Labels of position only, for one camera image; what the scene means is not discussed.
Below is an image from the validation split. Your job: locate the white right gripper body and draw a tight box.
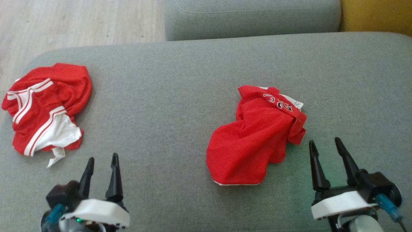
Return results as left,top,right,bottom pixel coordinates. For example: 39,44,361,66
311,186,379,223

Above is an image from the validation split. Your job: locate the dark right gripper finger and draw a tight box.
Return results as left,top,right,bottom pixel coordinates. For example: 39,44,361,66
309,140,331,191
334,137,368,186

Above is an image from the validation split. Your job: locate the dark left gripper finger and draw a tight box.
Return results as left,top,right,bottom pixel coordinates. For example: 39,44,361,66
79,157,95,199
105,153,124,202

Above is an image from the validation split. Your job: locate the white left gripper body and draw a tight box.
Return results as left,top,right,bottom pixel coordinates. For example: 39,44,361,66
59,198,130,232

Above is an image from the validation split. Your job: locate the red basketball shorts white waistband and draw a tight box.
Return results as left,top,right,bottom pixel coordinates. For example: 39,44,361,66
206,85,307,186

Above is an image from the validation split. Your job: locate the red basketball jersey white trim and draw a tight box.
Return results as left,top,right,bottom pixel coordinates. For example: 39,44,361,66
1,63,92,168

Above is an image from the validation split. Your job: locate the grey fabric sofa seat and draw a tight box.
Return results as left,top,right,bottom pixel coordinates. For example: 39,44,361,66
0,31,412,232

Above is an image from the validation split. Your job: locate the yellow cushion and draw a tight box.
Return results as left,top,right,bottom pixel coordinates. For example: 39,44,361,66
340,0,412,36

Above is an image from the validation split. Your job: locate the grey sofa back cushion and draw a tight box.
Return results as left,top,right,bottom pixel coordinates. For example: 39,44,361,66
164,0,342,41

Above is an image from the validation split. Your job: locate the left camera cable blue plug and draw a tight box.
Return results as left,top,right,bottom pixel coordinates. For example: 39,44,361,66
41,204,66,232

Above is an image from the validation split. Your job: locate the camera cable blue plug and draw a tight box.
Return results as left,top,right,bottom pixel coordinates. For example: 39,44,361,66
41,204,66,232
375,193,408,232

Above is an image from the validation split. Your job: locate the right camera cable blue plug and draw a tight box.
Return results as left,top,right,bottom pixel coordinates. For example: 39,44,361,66
375,193,408,232

